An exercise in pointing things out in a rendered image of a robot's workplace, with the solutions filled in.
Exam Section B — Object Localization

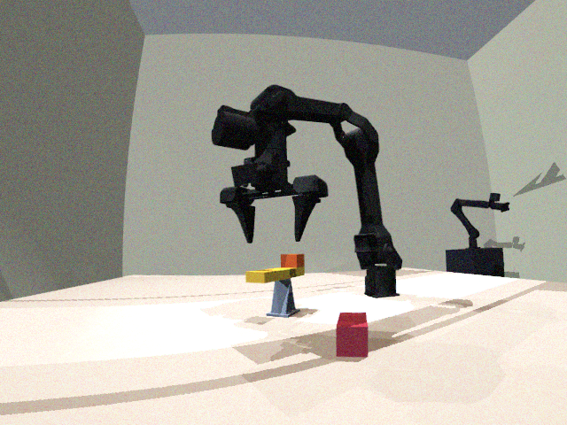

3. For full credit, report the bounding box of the red cube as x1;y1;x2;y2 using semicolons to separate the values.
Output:
336;312;369;358

